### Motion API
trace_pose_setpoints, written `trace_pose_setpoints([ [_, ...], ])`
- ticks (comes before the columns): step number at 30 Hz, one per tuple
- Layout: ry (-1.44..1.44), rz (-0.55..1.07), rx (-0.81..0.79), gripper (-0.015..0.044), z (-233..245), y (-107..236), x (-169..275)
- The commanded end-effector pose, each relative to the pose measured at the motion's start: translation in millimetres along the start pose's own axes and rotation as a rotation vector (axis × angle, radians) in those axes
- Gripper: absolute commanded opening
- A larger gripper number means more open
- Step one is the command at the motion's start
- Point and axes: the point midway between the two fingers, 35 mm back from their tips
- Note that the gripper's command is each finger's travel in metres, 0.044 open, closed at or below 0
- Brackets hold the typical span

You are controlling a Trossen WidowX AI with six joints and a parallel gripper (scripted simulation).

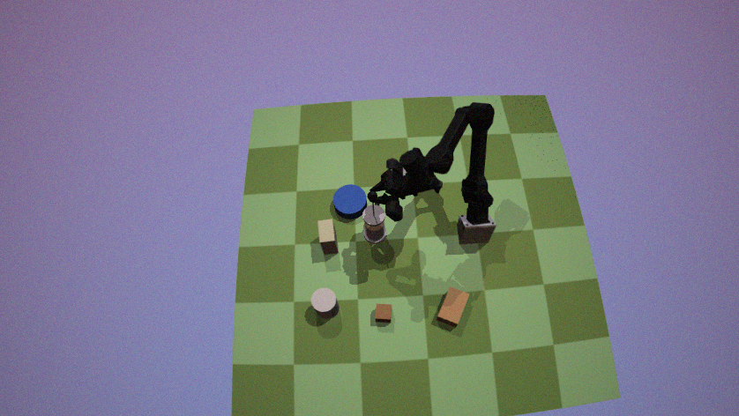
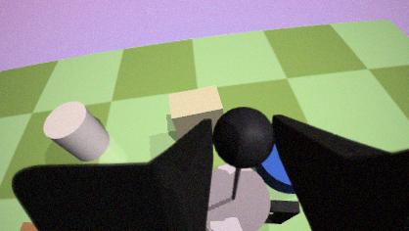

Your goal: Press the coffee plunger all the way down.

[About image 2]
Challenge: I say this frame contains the beige box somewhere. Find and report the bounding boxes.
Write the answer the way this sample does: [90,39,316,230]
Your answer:
[169,85,223,139]

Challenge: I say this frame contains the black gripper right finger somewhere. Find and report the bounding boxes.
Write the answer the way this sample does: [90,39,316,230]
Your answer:
[272,115,409,231]

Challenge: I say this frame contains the blue cylinder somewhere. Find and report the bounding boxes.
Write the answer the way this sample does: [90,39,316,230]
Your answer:
[255,145,295,194]

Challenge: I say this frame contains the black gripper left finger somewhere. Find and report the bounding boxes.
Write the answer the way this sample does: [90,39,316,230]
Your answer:
[12,118,213,231]

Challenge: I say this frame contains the small brown cube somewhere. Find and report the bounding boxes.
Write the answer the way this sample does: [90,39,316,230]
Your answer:
[20,222,38,231]

